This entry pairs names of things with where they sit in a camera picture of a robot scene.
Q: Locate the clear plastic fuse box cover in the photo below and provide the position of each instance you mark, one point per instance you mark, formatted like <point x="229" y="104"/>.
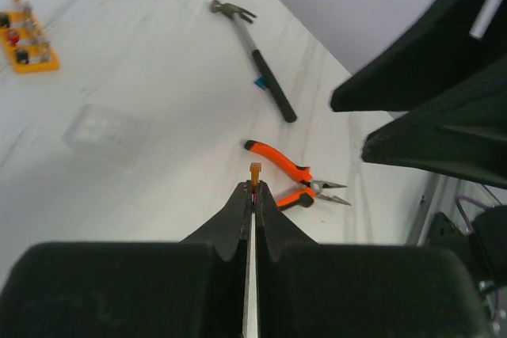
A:
<point x="106" y="133"/>

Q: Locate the orange blade fuse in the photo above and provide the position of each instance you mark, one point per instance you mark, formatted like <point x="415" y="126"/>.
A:
<point x="255" y="170"/>

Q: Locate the small blue fuse by hammer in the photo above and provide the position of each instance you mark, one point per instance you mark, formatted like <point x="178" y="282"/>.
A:
<point x="260" y="82"/>

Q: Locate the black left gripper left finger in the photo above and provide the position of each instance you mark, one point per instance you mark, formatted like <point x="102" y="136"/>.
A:
<point x="191" y="288"/>

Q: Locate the orange handled needle-nose pliers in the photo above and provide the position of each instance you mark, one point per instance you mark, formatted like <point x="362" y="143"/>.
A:
<point x="310" y="188"/>

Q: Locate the orange fuse holder block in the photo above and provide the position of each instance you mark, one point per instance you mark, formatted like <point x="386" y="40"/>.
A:
<point x="24" y="42"/>

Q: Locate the black handled claw hammer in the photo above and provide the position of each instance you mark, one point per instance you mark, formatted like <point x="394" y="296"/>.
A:
<point x="239" y="17"/>

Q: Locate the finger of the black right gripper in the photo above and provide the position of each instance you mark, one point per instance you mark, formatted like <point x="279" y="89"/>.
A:
<point x="461" y="133"/>
<point x="436" y="53"/>

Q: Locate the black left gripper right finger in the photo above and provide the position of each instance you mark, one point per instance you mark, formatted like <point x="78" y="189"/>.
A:
<point x="307" y="289"/>

